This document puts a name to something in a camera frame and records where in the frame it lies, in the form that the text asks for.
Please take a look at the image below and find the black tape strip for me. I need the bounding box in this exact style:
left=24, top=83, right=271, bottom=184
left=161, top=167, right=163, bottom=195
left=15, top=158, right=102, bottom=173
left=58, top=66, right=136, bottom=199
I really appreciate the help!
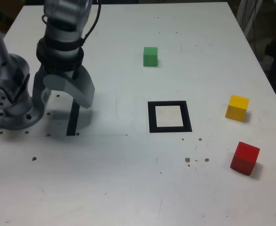
left=66, top=100, right=80, bottom=137

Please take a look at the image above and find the yellow cube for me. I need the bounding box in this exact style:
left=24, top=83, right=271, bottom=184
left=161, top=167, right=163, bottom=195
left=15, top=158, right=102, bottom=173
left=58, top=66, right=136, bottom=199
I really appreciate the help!
left=225, top=94, right=250, bottom=122

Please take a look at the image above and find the green cube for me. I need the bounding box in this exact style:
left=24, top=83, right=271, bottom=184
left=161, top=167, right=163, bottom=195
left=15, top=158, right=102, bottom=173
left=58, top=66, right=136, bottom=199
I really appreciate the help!
left=142, top=46, right=159, bottom=67

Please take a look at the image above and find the red cube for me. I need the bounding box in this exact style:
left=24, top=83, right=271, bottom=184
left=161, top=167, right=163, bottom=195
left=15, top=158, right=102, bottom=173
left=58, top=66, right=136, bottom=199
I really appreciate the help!
left=229, top=141, right=261, bottom=176

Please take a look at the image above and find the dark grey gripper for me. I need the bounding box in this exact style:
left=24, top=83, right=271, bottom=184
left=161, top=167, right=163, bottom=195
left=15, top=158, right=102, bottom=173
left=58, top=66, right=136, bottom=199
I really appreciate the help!
left=32, top=65, right=96, bottom=116

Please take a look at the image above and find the black tape square outline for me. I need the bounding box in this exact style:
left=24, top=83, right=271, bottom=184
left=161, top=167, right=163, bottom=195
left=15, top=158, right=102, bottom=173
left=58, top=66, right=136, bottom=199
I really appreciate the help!
left=147, top=100, right=193, bottom=134

